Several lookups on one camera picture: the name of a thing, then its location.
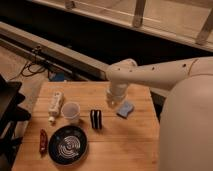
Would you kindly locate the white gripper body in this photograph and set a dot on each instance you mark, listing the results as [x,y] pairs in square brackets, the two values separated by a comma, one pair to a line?
[116,92]

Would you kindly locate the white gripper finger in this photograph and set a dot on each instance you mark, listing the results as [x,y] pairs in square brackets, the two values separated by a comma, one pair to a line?
[109,103]
[117,103]

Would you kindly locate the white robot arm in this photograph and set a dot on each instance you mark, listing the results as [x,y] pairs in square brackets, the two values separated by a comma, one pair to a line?
[186,123]

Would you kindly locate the blue sponge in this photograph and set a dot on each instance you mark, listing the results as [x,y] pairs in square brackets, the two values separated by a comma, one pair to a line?
[125,109]

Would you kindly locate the translucent plastic cup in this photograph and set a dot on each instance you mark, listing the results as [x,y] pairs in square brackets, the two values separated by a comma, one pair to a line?
[71,112]

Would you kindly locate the white tube bottle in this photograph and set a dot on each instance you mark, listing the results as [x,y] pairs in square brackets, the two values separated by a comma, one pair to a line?
[55,106]

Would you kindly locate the blue object on floor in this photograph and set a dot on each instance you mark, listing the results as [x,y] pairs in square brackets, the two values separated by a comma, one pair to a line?
[58,77]

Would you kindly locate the black patterned plate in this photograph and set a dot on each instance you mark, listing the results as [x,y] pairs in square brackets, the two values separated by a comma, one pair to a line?
[67,145]

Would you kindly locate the red pocket knife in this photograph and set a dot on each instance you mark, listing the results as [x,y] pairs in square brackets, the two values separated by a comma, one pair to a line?
[43,141]

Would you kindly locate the black chair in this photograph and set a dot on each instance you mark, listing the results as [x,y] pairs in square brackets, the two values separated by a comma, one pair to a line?
[10,114]

